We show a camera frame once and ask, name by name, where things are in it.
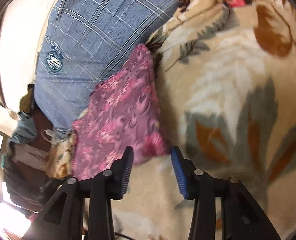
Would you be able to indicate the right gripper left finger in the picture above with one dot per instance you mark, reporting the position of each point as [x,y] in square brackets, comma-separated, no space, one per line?
[82,209]

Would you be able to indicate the beige leaf pattern blanket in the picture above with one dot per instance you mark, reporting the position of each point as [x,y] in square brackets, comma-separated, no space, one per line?
[226,86]

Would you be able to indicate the grey cloth on headboard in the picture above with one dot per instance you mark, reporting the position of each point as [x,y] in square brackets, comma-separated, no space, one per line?
[31,156]

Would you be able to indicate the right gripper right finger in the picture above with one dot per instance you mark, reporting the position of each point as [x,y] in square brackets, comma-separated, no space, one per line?
[241,216]

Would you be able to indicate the teal cloth on headboard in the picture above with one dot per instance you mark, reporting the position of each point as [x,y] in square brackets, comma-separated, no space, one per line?
[25,131]

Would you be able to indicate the pink floral garment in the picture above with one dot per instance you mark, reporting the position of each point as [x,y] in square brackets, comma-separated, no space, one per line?
[123,111]

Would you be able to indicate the olive cloth on headboard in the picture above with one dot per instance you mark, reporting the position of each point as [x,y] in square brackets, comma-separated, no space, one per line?
[26,104]

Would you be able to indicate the white charger with cable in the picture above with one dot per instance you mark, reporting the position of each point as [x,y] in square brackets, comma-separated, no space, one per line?
[53,136]

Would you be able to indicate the blue plaid pillow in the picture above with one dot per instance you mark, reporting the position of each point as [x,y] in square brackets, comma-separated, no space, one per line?
[87,41]

